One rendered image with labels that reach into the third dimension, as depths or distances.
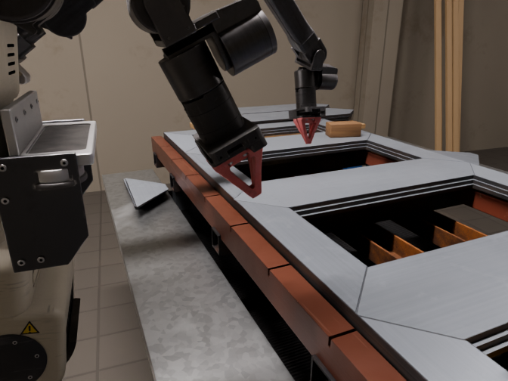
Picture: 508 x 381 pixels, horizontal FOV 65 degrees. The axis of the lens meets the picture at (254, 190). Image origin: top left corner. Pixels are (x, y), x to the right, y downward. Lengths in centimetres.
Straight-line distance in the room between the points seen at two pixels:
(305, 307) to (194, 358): 23
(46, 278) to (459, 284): 66
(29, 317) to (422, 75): 424
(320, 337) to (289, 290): 9
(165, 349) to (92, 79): 285
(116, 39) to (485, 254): 304
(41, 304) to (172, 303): 26
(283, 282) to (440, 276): 24
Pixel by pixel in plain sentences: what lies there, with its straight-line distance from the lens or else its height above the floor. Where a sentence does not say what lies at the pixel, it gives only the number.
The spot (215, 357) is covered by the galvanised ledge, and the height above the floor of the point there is 68.
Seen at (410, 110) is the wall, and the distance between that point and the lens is 454.
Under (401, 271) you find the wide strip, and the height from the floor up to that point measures 84.
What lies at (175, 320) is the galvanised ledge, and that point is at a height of 68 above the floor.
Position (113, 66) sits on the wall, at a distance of 342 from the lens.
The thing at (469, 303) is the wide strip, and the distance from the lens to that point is 64.
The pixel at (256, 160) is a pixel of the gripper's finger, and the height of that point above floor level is 104.
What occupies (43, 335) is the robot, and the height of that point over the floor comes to 76.
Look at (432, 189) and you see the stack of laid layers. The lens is 111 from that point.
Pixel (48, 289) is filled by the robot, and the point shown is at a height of 80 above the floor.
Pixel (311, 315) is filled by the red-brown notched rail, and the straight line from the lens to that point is 58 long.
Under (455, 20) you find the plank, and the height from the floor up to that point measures 136.
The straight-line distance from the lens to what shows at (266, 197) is 92.
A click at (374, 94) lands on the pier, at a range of 402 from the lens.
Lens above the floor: 118
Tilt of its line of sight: 20 degrees down
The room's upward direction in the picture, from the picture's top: straight up
